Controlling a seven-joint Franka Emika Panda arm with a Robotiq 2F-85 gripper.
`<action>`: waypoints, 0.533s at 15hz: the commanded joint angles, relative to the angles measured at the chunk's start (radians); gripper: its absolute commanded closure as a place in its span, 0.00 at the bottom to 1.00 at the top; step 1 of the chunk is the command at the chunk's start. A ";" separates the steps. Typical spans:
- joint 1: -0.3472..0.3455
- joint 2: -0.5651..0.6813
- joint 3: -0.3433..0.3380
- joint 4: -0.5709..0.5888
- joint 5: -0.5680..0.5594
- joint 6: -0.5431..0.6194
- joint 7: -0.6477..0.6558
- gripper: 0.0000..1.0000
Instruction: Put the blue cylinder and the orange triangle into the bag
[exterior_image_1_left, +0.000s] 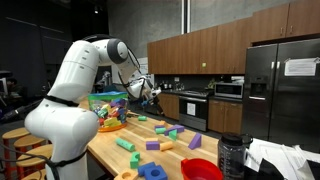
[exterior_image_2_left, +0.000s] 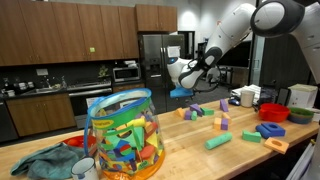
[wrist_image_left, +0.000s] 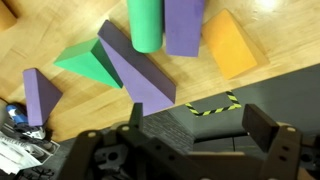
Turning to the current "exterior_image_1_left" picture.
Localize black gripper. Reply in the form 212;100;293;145
149;87;165;116

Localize green foam triangle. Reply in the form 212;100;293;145
168;128;178;141

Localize orange foam cylinder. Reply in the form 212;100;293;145
159;140;175;152

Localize long green foam cylinder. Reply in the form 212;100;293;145
115;137;136;153

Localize purple foam triangle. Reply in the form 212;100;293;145
187;132;203;150

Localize clear toy bag blue rim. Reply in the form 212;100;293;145
87;91;130;133

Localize wooden lower cabinet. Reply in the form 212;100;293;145
158;92;180;121
208;98;244;135

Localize long purple foam wedge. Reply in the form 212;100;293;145
163;124;185;137

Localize stainless steel oven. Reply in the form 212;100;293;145
178;89;210;132

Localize small potted plant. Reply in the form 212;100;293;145
206;78;216;90

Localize green foam arch block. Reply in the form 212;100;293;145
129;151;141;169

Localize blue foam arch block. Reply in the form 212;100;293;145
137;161;157;177

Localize wooden upper cabinets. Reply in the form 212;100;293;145
147;16;254;75

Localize blue foam square with hole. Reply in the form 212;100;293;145
144;164;168;180

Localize orange foam square with hole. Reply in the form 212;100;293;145
113;168;139;180

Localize silver microwave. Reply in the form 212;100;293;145
214;82;245;100

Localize red plastic bowl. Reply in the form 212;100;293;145
180;157;224;180

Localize clear bottle black lid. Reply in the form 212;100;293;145
217;131;254;180

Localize white vertical pipe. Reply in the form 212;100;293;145
181;0;192;35

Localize black flat device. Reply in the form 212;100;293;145
244;158;301;180

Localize wooden stool red legs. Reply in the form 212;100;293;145
13;134;51;151
20;169;48;180
15;144;54;180
1;126;33;180

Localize stainless steel refrigerator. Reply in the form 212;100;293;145
241;37;320;154

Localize white paper on refrigerator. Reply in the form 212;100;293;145
283;57;320;77

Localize wooden cabinet above refrigerator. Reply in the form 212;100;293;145
251;0;320;43

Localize white wall poster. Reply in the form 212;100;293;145
138;57;150;76

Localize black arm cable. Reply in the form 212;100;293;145
0;99;44;123

